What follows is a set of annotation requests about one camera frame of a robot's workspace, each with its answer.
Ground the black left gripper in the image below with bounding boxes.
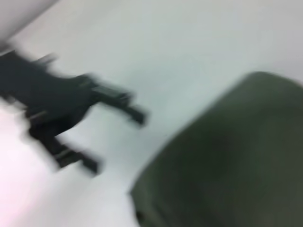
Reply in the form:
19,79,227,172
0,50,148,176

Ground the dark green shirt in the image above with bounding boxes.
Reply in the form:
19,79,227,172
128,70,303,227

